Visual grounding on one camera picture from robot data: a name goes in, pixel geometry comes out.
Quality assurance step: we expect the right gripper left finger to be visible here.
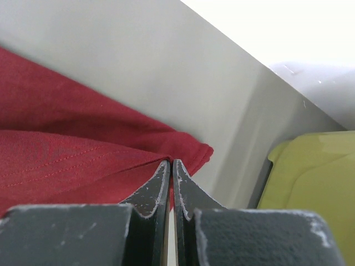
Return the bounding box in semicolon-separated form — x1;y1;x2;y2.
1;161;170;265

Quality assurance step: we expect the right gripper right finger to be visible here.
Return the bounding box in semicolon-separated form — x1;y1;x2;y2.
172;160;345;265

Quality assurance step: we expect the olive green plastic bin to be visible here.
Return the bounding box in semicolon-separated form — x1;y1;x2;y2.
257;131;354;265

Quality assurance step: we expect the dark red t-shirt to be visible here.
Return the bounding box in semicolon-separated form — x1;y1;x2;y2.
1;49;213;213

